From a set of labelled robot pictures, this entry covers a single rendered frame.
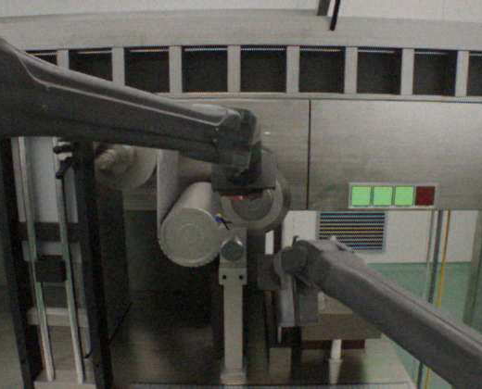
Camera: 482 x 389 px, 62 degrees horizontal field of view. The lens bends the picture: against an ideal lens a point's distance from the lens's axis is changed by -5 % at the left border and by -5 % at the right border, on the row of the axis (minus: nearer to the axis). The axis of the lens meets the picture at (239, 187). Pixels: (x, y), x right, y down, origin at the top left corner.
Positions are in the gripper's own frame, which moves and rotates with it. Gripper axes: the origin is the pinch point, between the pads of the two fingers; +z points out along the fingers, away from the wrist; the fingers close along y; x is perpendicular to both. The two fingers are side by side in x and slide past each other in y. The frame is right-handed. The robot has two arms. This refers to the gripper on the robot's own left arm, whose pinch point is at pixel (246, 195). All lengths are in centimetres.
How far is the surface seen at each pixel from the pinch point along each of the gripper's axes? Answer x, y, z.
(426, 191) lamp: 18, 48, 34
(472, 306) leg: -5, 75, 77
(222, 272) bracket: -12.0, -4.4, 6.8
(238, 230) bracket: -4.5, -1.5, 4.9
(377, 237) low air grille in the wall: 98, 103, 273
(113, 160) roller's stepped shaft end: 3.1, -22.2, -8.1
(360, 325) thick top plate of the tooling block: -19.9, 21.9, 18.3
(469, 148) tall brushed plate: 27, 60, 28
